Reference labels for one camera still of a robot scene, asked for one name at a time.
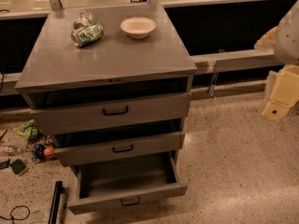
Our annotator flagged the grey bottom drawer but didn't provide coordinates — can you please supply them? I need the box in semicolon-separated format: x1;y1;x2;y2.
68;152;188;215

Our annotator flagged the grey drawer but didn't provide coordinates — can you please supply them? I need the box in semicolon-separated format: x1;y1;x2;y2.
31;77;191;134
55;119;185;165
68;152;188;215

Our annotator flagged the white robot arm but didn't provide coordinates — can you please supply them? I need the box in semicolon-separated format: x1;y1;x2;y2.
254;1;299;120

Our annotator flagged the grey drawer cabinet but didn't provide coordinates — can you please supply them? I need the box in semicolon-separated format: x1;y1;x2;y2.
16;5;196;166

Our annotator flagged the grey middle drawer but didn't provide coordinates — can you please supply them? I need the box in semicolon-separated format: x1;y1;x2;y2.
55;119;185;165

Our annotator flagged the grey top drawer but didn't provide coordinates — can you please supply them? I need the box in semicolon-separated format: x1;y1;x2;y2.
31;77;191;134

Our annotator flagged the metal hook clip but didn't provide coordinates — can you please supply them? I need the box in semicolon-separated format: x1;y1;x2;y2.
208;49;225;99

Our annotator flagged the white paper bowl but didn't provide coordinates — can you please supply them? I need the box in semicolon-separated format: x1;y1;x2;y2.
121;17;156;39

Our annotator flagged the green soda can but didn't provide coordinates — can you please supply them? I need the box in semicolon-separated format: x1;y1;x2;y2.
71;22;104;47

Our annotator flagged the silver crushed can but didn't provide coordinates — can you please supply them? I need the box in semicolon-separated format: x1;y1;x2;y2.
73;10;94;29

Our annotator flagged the orange ball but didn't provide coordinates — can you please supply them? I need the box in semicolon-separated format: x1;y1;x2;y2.
43;147;54;160

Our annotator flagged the black bar stand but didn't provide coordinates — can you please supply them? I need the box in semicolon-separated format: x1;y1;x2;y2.
48;181;64;224

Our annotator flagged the green chip bag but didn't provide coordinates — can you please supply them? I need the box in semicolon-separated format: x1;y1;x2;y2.
13;119;43;142

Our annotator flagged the green sponge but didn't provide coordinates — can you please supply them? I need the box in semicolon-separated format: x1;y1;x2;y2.
9;159;28;175

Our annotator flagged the grey metal railing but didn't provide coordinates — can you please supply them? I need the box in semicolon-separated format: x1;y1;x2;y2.
4;46;279;105

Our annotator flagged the clear plastic bottle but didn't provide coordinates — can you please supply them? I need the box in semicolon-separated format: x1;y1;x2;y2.
1;146;21;156

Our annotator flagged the black cable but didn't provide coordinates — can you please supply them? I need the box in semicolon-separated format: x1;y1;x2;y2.
0;204;31;224

